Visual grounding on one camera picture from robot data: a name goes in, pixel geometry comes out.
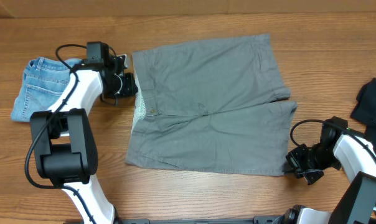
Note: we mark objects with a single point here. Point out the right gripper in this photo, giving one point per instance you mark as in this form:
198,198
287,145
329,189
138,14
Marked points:
294,159

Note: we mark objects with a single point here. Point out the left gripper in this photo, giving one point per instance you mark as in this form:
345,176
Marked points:
130,89

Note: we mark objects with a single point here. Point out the grey shorts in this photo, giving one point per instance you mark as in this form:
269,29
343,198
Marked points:
217,105

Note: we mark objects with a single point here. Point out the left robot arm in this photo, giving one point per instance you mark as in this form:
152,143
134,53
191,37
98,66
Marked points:
63,145

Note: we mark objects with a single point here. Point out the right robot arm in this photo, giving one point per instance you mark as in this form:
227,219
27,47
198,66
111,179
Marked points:
343,149

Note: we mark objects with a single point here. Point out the folded blue denim jeans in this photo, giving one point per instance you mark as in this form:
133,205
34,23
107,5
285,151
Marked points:
43,82

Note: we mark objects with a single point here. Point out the black garment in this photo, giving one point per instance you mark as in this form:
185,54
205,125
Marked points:
365,110

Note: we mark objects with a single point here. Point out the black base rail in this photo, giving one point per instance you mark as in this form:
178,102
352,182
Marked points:
254,220

